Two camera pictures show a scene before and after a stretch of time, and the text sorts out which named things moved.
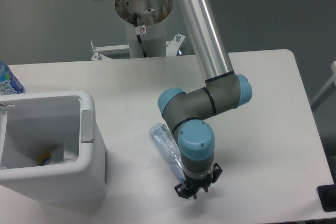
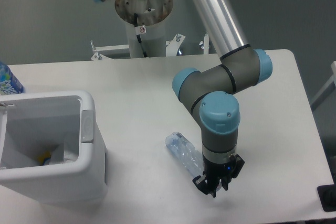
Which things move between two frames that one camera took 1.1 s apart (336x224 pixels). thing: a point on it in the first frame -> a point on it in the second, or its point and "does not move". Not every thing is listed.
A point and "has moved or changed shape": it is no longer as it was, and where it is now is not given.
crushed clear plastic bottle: (168, 148) has moved or changed shape
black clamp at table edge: (327, 195) does not move
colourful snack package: (44, 158) does not move
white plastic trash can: (52, 146) does not move
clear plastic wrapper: (60, 156) does not move
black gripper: (193, 185) -> (224, 171)
